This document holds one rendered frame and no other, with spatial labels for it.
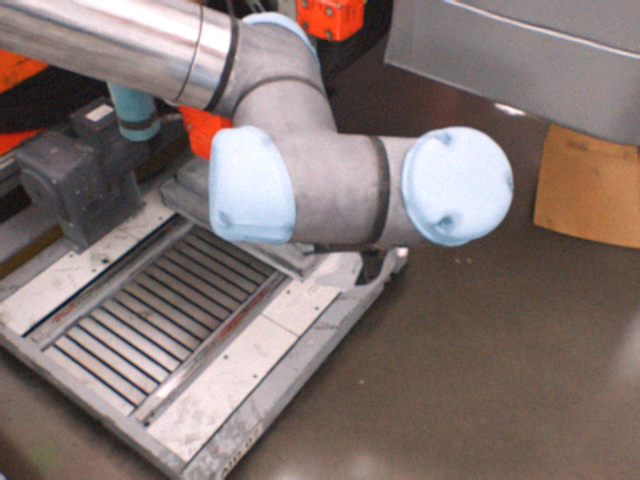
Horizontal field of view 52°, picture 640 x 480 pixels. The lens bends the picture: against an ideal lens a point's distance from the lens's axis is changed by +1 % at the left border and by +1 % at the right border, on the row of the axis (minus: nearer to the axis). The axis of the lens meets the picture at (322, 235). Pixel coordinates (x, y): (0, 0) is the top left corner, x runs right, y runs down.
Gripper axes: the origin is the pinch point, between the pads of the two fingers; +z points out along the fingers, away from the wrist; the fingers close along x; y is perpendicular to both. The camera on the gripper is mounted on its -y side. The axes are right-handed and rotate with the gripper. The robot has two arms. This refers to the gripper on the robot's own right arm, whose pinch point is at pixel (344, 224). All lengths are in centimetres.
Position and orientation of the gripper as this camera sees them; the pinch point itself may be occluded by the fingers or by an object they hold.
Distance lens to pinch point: 76.2
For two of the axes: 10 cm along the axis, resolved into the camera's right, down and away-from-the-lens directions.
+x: 0.6, 10.0, -0.5
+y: -9.7, 0.5, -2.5
